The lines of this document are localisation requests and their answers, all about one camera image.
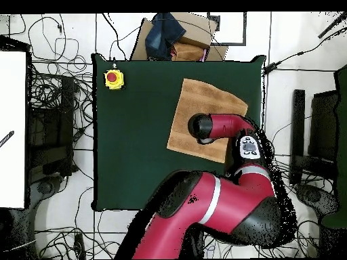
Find dark green table cloth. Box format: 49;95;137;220
91;53;266;212

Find black square frame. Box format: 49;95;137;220
207;12;247;46

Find white board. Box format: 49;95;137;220
0;51;27;209

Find black emergency stop cable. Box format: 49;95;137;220
101;12;128;62

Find black cable bundle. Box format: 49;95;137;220
28;55;94;136
270;151;334;196

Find dark grey stand base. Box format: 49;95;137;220
295;183;340;217
7;175;66;258

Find black equipment rack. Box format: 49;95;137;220
26;75;75;185

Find orange-brown folded cloth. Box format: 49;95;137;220
171;41;205;62

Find yellow emergency stop button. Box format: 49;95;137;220
103;63;125;91

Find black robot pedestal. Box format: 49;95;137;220
186;227;207;259

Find black striped rod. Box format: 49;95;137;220
0;130;15;148

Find black stand frame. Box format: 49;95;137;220
308;90;340;163

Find tan terry towel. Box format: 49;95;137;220
166;77;249;164

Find blue denim jeans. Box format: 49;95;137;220
144;12;187;61

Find black floor bar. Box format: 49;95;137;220
289;89;306;186

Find brown cardboard box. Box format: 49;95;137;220
129;12;228;62

